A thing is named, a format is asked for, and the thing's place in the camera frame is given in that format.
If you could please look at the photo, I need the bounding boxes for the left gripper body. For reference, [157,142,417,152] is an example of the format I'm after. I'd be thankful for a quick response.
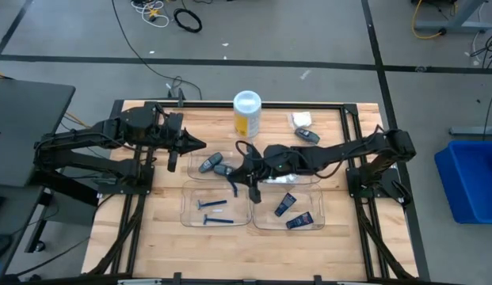
[152,112,187,173]

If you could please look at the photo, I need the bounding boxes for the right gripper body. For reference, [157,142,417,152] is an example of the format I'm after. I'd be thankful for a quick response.
[241,144,306,204]

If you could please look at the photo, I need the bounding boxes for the blue disposable razor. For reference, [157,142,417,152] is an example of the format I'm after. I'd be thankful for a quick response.
[196,199,228,211]
[226,173,239,198]
[202,214,235,226]

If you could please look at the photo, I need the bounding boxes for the dark blue squeeze tube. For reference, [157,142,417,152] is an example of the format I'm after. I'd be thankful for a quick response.
[273,192,298,218]
[285,211,315,230]

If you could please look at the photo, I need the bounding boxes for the clear plastic bin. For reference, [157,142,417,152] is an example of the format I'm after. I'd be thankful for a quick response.
[180,180,253,228]
[186,138,254,181]
[252,180,326,231]

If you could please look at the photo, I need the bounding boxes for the clear bin Vanity Pack label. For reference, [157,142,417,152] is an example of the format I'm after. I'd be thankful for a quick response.
[254,139,322,185]

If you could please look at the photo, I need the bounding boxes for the white wipes canister yellow label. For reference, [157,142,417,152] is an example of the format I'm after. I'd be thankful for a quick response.
[232,89,263,139]

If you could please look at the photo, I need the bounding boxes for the black desk base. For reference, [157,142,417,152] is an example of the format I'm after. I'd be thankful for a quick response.
[23,162,100,254]

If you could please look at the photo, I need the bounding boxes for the grey desk top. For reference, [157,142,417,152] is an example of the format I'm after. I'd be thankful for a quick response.
[0,78,76,188]

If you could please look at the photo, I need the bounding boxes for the blue plastic tub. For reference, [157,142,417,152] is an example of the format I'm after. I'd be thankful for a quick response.
[434,140,492,225]

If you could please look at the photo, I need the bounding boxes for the grey metal foot bar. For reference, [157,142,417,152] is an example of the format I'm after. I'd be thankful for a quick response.
[448,125,492,138]

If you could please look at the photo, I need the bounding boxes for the grey metal table stand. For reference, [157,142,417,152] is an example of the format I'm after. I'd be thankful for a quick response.
[414,0,492,35]

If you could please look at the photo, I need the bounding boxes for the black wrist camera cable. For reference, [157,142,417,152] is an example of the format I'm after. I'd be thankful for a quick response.
[234,139,266,167]

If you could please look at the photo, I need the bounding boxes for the long black floor cable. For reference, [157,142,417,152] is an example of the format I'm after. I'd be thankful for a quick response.
[110,0,203,101]

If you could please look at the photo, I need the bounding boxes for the black coiled floor cable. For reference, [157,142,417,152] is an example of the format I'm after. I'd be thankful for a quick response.
[173,7,203,34]

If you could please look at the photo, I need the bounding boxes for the white cable bundle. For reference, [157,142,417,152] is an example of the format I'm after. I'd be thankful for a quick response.
[130,0,170,29]

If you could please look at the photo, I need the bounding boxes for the yellow floor cable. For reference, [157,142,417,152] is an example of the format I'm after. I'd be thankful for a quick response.
[411,0,444,40]

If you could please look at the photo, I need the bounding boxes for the black cable bundle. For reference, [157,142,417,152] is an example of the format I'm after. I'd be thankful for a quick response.
[469,30,492,69]

